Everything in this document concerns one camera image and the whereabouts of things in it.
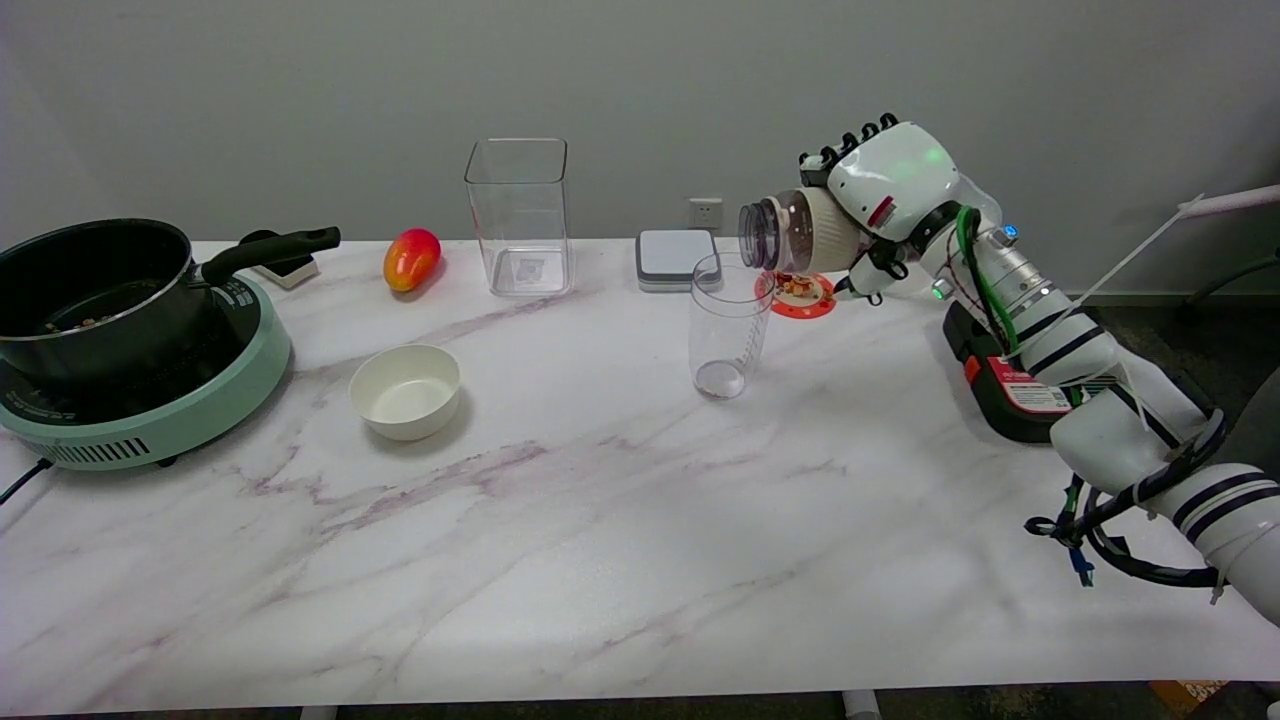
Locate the large translucent measuring jug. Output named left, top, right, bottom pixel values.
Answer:
left=855, top=175, right=1003, bottom=299

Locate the clear bottle with white sleeve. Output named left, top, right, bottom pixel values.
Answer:
left=738, top=188, right=867, bottom=274

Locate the white zip tie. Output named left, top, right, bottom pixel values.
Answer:
left=1005, top=195, right=1203, bottom=359

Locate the white bowl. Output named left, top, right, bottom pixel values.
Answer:
left=349, top=344, right=462, bottom=442

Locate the grey fabric chair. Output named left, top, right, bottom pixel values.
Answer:
left=1215, top=370, right=1280, bottom=471

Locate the black device with red label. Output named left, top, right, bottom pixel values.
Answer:
left=943, top=300, right=1094, bottom=444

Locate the red yellow mango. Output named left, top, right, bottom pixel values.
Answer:
left=383, top=228, right=443, bottom=293

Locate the black cooker power cord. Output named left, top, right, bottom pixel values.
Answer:
left=0, top=458, right=51, bottom=506

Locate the black saucepan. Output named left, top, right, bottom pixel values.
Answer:
left=0, top=218, right=342, bottom=386

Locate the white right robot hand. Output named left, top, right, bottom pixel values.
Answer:
left=798, top=113, right=966, bottom=301

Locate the clear square container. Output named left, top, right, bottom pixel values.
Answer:
left=464, top=138, right=574, bottom=298

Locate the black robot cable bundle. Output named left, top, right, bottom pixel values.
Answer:
left=1025, top=408, right=1233, bottom=591

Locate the green robot cable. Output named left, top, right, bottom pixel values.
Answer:
left=955, top=205, right=1021, bottom=356

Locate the white grey kitchen scale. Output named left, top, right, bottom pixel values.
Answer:
left=635, top=229, right=721, bottom=293

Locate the orange cardboard box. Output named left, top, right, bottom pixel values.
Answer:
left=1150, top=680, right=1229, bottom=713

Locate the red round coaster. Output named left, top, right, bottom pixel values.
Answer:
left=755, top=270, right=838, bottom=320

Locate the green induction cooker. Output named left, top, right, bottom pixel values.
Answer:
left=0, top=272, right=293, bottom=472

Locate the tall clear measuring cup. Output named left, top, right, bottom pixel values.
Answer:
left=688, top=252, right=776, bottom=401

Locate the white pipe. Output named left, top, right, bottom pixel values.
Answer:
left=1177, top=185, right=1280, bottom=220

